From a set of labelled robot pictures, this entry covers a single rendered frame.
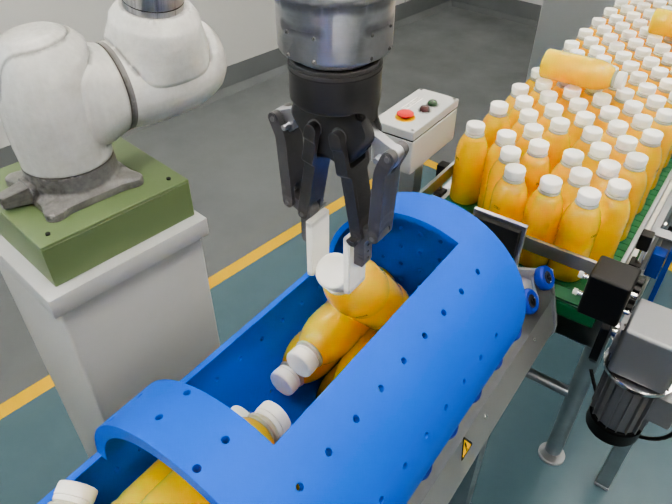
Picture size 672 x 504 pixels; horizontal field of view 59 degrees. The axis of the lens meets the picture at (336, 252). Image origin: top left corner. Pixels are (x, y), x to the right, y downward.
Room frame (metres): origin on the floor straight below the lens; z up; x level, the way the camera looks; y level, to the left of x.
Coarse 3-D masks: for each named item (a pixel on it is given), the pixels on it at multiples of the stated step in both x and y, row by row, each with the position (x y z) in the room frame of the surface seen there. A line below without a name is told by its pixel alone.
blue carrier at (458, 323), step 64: (384, 256) 0.69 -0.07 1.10; (448, 256) 0.54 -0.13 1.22; (256, 320) 0.54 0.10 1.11; (448, 320) 0.46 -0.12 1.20; (512, 320) 0.52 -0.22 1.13; (192, 384) 0.45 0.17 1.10; (256, 384) 0.50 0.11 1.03; (384, 384) 0.36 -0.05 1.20; (448, 384) 0.40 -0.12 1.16; (128, 448) 0.37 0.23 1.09; (192, 448) 0.27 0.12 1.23; (256, 448) 0.28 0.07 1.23; (320, 448) 0.29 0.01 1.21; (384, 448) 0.31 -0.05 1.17
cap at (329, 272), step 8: (328, 256) 0.47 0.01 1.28; (336, 256) 0.46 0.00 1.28; (320, 264) 0.46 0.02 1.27; (328, 264) 0.46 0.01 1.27; (336, 264) 0.46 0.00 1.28; (320, 272) 0.46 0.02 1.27; (328, 272) 0.45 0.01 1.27; (336, 272) 0.45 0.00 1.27; (320, 280) 0.45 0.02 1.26; (328, 280) 0.45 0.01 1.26; (336, 280) 0.44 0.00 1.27; (328, 288) 0.44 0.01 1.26; (336, 288) 0.44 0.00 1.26
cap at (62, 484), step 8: (64, 480) 0.30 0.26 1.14; (56, 488) 0.30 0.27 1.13; (64, 488) 0.29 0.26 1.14; (72, 488) 0.29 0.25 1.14; (80, 488) 0.30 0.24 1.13; (88, 488) 0.30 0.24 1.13; (56, 496) 0.29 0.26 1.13; (64, 496) 0.29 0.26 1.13; (72, 496) 0.29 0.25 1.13; (80, 496) 0.29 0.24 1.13; (88, 496) 0.29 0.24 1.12; (96, 496) 0.30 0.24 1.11
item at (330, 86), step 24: (288, 72) 0.45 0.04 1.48; (312, 72) 0.42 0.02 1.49; (336, 72) 0.42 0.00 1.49; (360, 72) 0.43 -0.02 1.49; (312, 96) 0.42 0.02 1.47; (336, 96) 0.42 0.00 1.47; (360, 96) 0.42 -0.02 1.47; (312, 120) 0.46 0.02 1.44; (336, 120) 0.44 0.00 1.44; (360, 120) 0.43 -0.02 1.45; (360, 144) 0.43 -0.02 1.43
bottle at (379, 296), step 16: (368, 272) 0.47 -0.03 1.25; (384, 272) 0.50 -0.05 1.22; (368, 288) 0.46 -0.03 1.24; (384, 288) 0.48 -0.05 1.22; (400, 288) 0.53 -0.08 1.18; (336, 304) 0.46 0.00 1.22; (352, 304) 0.45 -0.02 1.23; (368, 304) 0.46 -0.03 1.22; (384, 304) 0.48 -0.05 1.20; (400, 304) 0.51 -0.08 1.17; (368, 320) 0.48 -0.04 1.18; (384, 320) 0.49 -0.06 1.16
